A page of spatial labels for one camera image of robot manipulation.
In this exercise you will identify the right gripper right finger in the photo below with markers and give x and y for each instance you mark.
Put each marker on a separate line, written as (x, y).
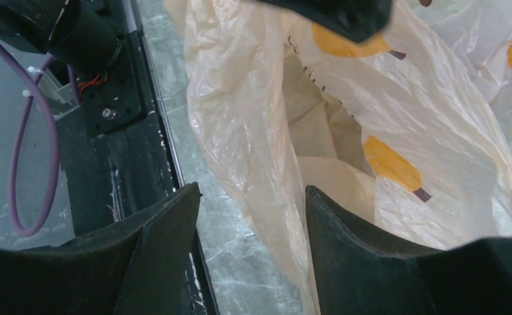
(360, 268)

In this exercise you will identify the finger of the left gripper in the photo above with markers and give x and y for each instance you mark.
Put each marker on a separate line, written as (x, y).
(355, 20)

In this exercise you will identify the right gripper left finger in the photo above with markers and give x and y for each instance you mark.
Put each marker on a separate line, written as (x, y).
(134, 266)

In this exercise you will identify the translucent orange plastic bag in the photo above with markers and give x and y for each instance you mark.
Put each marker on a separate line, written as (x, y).
(411, 130)

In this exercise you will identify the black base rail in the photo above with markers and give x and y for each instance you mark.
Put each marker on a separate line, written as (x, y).
(124, 182)

